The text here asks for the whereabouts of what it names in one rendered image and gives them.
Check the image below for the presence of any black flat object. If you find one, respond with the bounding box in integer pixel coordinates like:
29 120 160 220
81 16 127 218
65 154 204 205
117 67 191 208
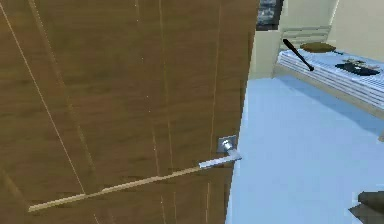
334 61 381 77

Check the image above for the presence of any dark window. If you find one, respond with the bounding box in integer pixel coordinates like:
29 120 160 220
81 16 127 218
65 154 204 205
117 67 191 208
255 0 285 32

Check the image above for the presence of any bed with striped white cover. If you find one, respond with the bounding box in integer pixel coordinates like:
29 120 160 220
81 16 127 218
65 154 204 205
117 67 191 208
273 25 384 121

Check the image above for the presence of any brown round pillow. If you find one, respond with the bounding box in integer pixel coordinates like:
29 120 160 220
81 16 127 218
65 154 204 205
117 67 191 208
299 41 337 54

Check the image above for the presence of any black baseball bat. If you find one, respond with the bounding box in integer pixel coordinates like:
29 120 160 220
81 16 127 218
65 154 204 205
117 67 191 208
282 38 315 72

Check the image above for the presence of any brown wooden room door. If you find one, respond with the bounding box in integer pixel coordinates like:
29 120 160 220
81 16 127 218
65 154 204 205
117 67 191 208
0 0 261 224

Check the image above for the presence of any silver lever door handle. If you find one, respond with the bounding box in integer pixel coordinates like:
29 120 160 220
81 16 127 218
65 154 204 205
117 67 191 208
198 134 243 170

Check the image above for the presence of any dark grey box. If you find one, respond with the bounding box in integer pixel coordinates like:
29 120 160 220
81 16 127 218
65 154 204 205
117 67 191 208
347 190 384 224

